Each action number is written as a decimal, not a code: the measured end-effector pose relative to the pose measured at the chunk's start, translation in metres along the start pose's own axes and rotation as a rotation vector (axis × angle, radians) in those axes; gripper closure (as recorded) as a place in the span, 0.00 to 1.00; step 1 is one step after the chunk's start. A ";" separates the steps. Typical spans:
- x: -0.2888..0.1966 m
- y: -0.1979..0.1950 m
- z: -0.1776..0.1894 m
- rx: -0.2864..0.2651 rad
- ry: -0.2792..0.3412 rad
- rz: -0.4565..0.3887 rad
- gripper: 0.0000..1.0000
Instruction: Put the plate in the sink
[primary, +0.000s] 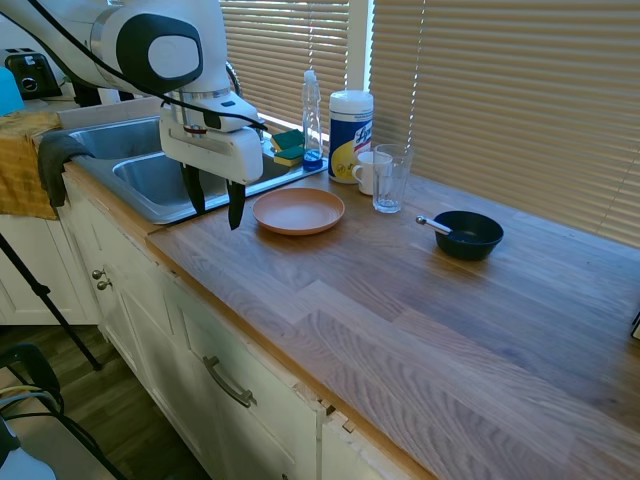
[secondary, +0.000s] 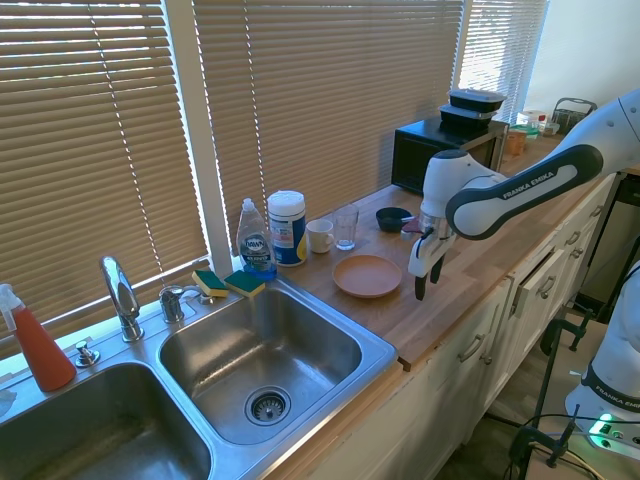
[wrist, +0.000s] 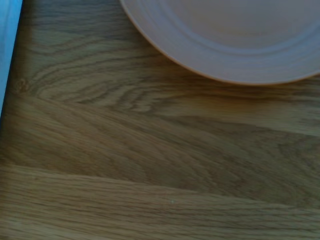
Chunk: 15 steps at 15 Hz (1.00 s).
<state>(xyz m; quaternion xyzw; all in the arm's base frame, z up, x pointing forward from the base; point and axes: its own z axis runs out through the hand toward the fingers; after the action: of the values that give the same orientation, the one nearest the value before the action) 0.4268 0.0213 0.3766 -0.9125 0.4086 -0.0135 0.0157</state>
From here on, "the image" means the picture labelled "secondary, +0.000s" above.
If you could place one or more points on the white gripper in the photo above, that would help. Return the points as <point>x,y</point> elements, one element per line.
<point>421,260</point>

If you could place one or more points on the orange plastic plate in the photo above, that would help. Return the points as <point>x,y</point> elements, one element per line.
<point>367,277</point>

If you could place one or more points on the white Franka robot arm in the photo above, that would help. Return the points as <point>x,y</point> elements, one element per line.
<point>525,190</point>

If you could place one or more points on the white ceramic mug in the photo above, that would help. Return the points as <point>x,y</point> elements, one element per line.
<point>319,237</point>

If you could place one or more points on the stainless steel double sink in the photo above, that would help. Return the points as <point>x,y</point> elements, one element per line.
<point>280,340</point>

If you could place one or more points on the silver sink drain strainer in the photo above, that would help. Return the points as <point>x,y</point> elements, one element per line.
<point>267,406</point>

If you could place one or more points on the chrome sink knob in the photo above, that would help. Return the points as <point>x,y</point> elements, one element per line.
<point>86,356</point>

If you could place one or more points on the black bowl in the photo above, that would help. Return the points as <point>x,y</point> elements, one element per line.
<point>390,218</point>

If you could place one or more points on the white kitchen cabinet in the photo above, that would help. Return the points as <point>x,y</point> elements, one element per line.
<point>490,350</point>

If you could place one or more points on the clear drinking glass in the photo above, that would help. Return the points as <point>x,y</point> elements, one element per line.
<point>346,227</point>

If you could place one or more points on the black microwave oven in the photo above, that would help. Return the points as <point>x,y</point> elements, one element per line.
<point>415,155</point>

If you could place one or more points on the white wipes canister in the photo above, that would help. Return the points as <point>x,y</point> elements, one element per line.
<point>286,230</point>

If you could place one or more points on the black C-clamp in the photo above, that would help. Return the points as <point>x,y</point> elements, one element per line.
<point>525,440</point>
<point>575,327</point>

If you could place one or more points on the orange cardboard box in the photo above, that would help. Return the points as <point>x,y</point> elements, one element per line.
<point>516,142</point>

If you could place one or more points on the black plastic food container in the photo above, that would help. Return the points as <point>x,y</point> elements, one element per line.
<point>465,120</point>
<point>477,99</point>

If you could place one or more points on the clear Dawn dish soap bottle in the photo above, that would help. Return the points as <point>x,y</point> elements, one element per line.
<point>255,245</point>

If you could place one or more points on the yellow green sponge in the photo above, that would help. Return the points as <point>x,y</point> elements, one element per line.
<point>245,284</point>
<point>210,284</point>

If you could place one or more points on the white tub with red label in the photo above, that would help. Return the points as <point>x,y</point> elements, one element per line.
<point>531,119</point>

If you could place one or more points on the wide tan window blind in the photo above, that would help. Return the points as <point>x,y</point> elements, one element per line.
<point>90,150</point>
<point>325,100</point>

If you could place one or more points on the grey cutlery caddy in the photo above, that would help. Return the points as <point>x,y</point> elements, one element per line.
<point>567,115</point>

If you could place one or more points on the narrow tan window blind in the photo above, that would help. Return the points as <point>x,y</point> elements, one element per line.
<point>500,55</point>

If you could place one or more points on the chrome kitchen faucet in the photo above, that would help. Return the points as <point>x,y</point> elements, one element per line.
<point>122,295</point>

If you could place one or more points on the orange spray bottle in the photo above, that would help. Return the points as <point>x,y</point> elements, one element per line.
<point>45,360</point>

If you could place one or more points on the white window frame post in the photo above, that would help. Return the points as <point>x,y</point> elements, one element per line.
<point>200,150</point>

